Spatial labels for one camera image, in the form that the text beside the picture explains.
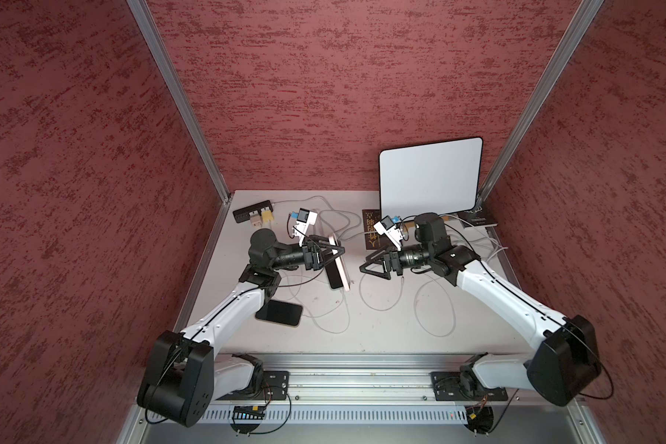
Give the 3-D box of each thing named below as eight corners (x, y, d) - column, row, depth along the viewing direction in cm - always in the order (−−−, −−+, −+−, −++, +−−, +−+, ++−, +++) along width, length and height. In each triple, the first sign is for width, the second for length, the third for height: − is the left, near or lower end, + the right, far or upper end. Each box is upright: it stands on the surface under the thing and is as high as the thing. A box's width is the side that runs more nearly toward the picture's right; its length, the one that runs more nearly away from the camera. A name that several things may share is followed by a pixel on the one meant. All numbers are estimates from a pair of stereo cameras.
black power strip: (237, 223, 112) (234, 218, 110) (234, 216, 115) (232, 211, 112) (274, 210, 117) (273, 205, 115) (271, 203, 120) (269, 198, 117)
